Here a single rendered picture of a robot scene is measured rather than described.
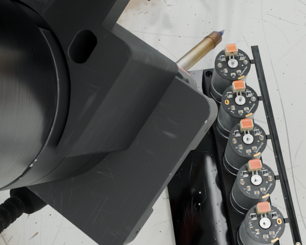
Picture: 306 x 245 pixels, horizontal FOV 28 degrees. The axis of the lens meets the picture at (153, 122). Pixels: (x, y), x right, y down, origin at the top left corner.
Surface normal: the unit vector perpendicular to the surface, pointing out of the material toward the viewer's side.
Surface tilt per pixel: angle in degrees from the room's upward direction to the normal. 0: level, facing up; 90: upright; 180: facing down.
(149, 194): 27
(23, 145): 87
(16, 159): 90
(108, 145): 90
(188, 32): 0
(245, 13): 0
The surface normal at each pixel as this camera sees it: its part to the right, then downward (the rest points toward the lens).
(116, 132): 0.79, 0.57
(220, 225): 0.00, -0.38
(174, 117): -0.29, 0.00
